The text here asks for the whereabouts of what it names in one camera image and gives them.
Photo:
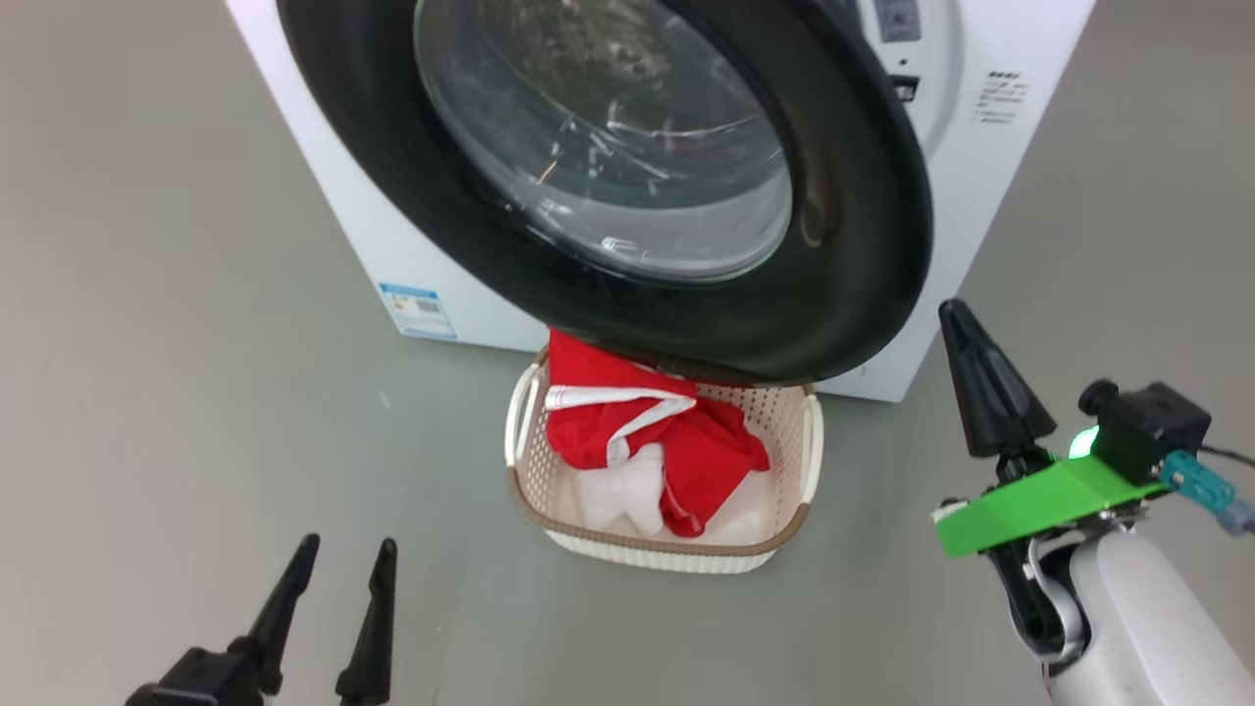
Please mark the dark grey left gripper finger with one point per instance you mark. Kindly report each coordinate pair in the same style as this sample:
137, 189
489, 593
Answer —
371, 637
279, 608

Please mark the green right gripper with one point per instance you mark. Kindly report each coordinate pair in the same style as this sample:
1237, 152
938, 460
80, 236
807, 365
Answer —
1039, 505

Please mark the dark grey round washer door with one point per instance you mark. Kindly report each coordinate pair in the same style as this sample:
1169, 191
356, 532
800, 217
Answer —
843, 245

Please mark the red garment plain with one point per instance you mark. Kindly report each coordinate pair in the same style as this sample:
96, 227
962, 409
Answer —
711, 461

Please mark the white cloth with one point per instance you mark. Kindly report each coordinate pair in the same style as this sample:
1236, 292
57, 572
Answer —
623, 490

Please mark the red garment with white stripes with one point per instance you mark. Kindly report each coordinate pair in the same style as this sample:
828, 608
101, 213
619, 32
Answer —
588, 378

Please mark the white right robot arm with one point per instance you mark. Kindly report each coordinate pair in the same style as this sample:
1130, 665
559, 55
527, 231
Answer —
1147, 628

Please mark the white front-load washing machine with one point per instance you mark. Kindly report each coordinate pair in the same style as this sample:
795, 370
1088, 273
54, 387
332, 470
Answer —
990, 196

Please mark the cream perforated laundry basket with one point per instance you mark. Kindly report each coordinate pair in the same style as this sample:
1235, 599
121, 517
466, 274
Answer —
775, 490

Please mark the black door latch slot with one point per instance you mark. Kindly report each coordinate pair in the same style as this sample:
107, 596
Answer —
904, 88

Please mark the printed text label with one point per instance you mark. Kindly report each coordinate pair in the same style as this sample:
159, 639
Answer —
1000, 96

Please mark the blue energy label sticker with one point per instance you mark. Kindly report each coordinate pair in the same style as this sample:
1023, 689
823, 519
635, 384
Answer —
418, 311

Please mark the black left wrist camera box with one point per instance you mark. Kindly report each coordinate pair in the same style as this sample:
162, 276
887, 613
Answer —
196, 681

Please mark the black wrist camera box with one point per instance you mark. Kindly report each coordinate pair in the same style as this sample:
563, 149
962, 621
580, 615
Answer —
196, 681
1152, 427

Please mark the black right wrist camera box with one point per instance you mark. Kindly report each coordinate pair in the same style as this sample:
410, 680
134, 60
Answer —
1152, 427

